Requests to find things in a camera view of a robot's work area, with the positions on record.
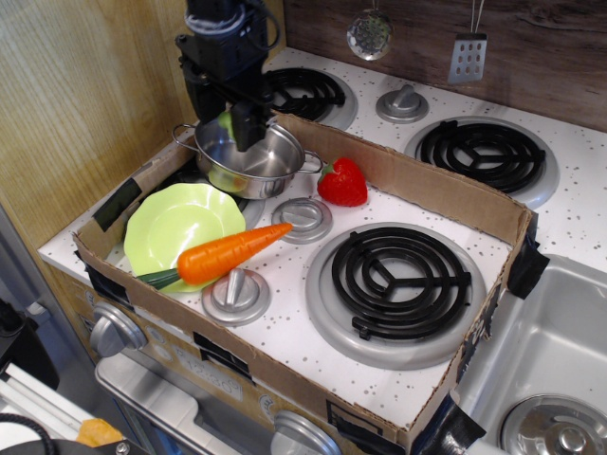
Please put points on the hanging metal strainer spoon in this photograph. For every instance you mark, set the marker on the hanging metal strainer spoon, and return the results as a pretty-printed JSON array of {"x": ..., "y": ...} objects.
[{"x": 370, "y": 33}]

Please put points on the back right black burner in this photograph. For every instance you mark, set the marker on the back right black burner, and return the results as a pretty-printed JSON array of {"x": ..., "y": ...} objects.
[{"x": 495, "y": 152}]

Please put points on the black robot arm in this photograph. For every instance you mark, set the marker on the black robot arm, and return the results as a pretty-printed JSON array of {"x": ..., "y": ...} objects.
[{"x": 222, "y": 17}]

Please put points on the front silver stove knob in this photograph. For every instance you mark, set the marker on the front silver stove knob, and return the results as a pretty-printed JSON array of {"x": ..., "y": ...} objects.
[{"x": 237, "y": 299}]

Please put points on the brown cardboard fence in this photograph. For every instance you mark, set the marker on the brown cardboard fence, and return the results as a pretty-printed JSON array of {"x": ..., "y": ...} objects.
[{"x": 282, "y": 354}]

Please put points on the black burner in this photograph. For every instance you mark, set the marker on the black burner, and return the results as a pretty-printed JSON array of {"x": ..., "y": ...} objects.
[
  {"x": 495, "y": 152},
  {"x": 394, "y": 296},
  {"x": 313, "y": 95}
]

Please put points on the front right black burner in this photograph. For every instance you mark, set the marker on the front right black burner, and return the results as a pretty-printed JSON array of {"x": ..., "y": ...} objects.
[{"x": 394, "y": 296}]

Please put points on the hanging metal spatula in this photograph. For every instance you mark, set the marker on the hanging metal spatula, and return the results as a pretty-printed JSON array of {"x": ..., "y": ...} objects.
[{"x": 469, "y": 50}]

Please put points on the back silver stove knob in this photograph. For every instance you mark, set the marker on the back silver stove knob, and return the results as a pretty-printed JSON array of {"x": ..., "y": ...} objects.
[{"x": 401, "y": 106}]

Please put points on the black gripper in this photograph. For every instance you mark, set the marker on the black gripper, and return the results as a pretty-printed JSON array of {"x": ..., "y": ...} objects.
[{"x": 227, "y": 68}]

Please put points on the silver oven door handle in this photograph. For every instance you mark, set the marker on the silver oven door handle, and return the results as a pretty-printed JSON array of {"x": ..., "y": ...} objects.
[{"x": 196, "y": 421}]

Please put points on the silver toy sink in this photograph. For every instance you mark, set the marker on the silver toy sink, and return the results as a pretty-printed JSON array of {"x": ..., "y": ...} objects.
[{"x": 552, "y": 342}]

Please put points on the silver sink drain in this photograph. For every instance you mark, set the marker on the silver sink drain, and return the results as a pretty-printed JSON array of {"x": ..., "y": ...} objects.
[{"x": 553, "y": 424}]

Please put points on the orange toy carrot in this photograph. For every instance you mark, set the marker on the orange toy carrot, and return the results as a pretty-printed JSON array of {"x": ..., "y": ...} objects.
[{"x": 202, "y": 264}]

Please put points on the middle silver stove knob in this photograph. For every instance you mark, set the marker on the middle silver stove knob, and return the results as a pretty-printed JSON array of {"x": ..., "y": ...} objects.
[{"x": 311, "y": 220}]

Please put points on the right oven front knob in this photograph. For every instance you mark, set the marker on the right oven front knob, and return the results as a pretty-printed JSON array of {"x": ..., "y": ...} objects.
[{"x": 295, "y": 435}]

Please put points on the red toy strawberry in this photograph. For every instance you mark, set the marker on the red toy strawberry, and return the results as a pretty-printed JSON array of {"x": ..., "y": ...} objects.
[{"x": 343, "y": 184}]

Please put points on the oven knob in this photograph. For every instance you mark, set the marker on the oven knob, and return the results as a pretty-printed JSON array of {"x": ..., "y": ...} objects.
[
  {"x": 295, "y": 435},
  {"x": 114, "y": 332}
]

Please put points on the silver stove knob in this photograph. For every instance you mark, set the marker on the silver stove knob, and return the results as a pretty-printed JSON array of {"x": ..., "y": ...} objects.
[
  {"x": 311, "y": 220},
  {"x": 401, "y": 106},
  {"x": 237, "y": 299}
]

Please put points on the orange object at bottom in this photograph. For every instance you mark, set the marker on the orange object at bottom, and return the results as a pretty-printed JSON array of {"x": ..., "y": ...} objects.
[{"x": 96, "y": 432}]

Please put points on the back left black burner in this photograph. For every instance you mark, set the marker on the back left black burner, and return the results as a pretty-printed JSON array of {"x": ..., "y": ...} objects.
[{"x": 313, "y": 95}]

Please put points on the light green toy broccoli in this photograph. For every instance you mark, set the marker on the light green toy broccoli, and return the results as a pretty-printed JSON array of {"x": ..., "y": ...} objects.
[{"x": 225, "y": 123}]

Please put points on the small steel pot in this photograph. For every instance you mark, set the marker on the small steel pot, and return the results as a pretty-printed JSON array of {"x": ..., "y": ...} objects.
[{"x": 262, "y": 171}]

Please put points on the left oven front knob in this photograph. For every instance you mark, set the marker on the left oven front knob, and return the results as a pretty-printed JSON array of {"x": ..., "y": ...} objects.
[{"x": 114, "y": 332}]

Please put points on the light green plastic plate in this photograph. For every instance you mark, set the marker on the light green plastic plate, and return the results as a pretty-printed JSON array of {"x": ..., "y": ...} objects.
[{"x": 175, "y": 219}]

